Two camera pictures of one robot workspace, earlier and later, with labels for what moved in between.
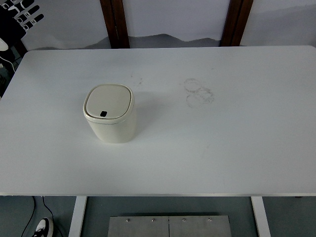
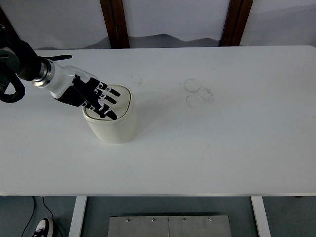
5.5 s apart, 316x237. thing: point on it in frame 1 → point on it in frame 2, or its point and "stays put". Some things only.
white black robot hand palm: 11,31 → 77,88
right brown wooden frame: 237,14 stays put
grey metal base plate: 201,226 stays put
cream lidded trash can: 109,108 stays put
